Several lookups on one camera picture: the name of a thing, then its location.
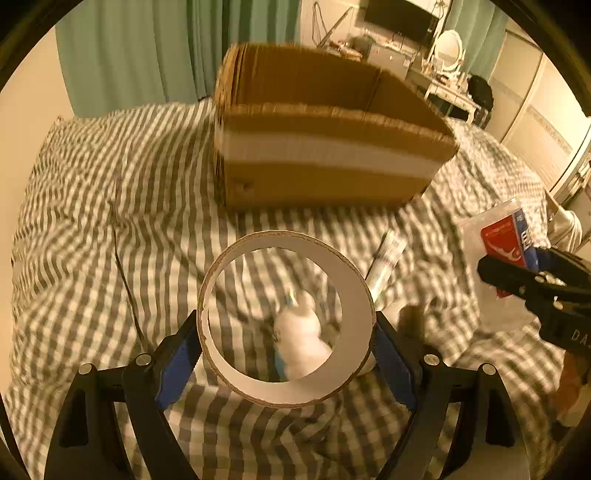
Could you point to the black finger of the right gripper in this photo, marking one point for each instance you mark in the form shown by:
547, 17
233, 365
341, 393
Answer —
519, 281
568, 267

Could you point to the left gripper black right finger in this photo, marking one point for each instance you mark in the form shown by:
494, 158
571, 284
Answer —
487, 442

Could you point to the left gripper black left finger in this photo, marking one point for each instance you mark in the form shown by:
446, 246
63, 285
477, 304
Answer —
87, 442

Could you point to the clear dental floss jar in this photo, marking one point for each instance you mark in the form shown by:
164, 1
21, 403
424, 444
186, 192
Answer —
497, 242

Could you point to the white tape roll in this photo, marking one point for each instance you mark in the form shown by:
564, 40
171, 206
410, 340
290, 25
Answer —
350, 353

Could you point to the white plush toy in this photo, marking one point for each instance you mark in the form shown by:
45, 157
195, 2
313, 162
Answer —
298, 347

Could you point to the right hand orange glove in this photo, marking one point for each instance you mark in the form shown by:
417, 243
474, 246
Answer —
573, 394

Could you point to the white cream tube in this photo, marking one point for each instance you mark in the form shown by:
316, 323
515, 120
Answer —
385, 259

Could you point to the white wardrobe door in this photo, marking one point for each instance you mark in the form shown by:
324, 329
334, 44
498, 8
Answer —
536, 115

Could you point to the black bag on chair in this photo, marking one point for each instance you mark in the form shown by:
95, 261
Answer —
482, 94

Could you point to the white vanity table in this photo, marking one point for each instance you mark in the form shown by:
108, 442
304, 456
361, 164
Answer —
448, 100

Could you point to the round vanity mirror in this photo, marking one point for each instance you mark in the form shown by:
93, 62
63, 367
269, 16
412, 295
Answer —
448, 51

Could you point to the grey cabinet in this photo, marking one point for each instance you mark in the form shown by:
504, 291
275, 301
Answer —
391, 60

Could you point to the brown cardboard box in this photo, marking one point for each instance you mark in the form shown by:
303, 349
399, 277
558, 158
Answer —
299, 127

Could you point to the green curtain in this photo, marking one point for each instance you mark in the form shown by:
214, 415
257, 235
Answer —
120, 54

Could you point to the black wall television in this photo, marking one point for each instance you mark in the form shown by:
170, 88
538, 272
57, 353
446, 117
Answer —
402, 18

